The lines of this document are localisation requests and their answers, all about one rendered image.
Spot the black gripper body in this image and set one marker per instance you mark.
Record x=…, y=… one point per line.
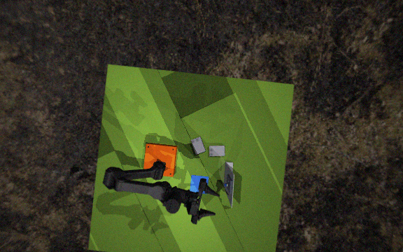
x=202, y=187

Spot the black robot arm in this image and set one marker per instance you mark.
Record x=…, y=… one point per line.
x=120, y=180

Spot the blue flat square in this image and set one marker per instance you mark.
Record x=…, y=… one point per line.
x=195, y=182

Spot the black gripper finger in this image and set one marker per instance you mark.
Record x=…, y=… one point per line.
x=205, y=213
x=208, y=190

